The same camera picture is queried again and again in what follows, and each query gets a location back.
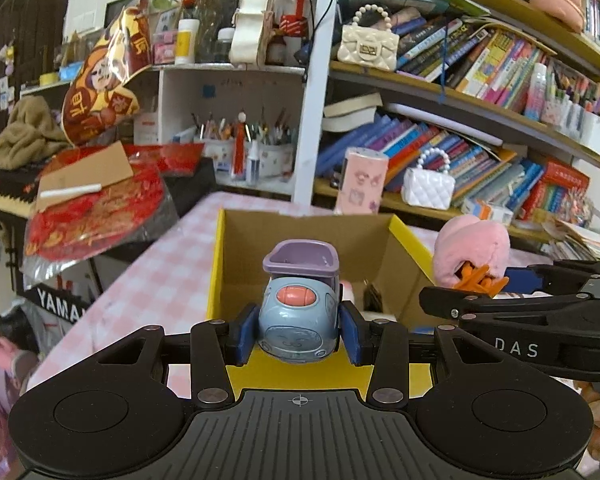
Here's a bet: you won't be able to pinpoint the stack of books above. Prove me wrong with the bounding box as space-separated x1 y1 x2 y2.
542 220 600 263

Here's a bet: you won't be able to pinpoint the white quilted pearl-handle purse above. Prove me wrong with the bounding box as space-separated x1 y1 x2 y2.
401 147 456 211

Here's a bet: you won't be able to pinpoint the row of colourful books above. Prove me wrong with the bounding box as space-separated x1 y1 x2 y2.
395 10 556 111

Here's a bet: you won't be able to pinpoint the red book box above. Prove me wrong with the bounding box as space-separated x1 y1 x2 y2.
542 159 591 198

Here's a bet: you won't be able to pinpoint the wooden bookshelf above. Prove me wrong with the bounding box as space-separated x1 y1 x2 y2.
292 0 600 246

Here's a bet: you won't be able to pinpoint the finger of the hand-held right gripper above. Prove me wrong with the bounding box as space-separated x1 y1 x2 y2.
505 259 600 295
419 285 587 322

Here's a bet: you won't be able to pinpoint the yellow cardboard box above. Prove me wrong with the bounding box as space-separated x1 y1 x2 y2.
206 208 438 401

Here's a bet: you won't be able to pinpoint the brown cardboard sheet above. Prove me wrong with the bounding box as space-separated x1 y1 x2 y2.
35 141 135 211

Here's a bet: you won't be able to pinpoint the brown cloth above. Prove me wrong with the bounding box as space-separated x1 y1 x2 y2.
0 95 73 171

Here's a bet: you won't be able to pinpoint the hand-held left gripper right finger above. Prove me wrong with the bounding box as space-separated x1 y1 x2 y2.
339 301 463 407

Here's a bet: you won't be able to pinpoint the white cubby shelf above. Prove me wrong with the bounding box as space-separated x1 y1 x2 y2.
132 64 307 192

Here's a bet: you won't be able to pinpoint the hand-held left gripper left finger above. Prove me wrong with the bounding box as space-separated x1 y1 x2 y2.
97 302 258 408

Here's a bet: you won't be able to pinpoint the row of coloured pens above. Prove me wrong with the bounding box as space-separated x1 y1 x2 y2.
527 57 600 156

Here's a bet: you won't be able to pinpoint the black electric piano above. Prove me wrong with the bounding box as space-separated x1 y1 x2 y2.
0 157 217 326

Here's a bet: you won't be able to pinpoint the red gold paper figure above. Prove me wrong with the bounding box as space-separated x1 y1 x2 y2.
61 5 153 147

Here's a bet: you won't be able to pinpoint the blue purple toy truck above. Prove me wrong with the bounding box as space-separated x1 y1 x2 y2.
256 240 343 365

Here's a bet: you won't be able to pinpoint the row of blue books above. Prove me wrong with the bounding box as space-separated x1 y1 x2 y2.
315 112 546 211

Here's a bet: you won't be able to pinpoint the white bottle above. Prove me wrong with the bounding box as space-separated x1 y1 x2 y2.
175 19 201 65

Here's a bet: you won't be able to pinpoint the white pencil cups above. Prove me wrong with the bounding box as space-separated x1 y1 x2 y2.
192 107 296 186

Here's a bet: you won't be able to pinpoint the pink plush toy orange feet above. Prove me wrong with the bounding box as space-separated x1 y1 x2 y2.
432 214 512 291

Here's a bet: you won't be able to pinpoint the cream canvas bag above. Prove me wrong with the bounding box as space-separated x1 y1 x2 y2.
230 0 276 66

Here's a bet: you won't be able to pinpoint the pink checked desk mat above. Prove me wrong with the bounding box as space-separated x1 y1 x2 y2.
27 192 556 401

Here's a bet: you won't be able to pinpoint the cream quilted pearl-handle purse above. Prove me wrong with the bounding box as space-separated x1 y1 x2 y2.
336 5 401 72

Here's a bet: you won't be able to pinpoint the orange blue white carton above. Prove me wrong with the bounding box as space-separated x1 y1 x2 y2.
462 197 515 226

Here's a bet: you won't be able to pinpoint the pile of red decorations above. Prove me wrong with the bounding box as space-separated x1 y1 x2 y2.
24 144 206 262

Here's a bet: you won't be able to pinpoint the pink carton box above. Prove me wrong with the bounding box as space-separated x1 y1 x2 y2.
335 147 390 216

